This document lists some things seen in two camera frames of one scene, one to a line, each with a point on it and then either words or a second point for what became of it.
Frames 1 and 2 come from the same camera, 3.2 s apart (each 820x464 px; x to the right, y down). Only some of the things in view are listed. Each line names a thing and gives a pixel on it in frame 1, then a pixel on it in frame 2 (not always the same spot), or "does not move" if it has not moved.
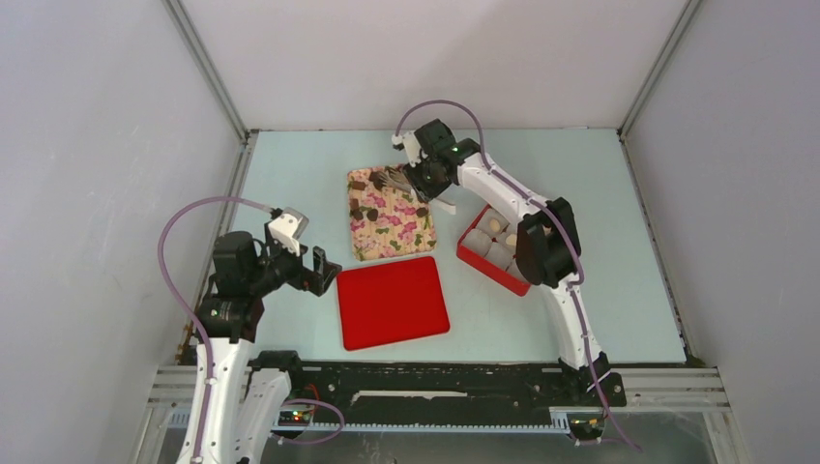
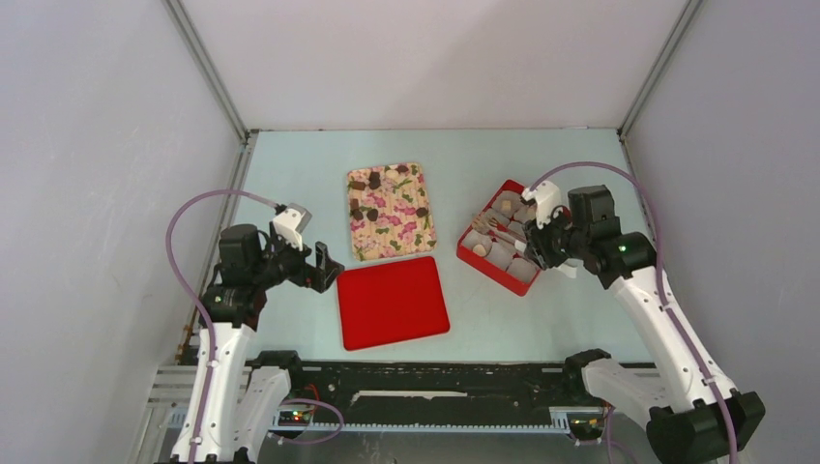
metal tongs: [394, 178] -> [515, 242]
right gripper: [424, 191] -> [537, 246]
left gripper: [316, 280] does not move
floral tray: [387, 220] does not move
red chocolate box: [488, 245] does not move
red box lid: [391, 303] does not move
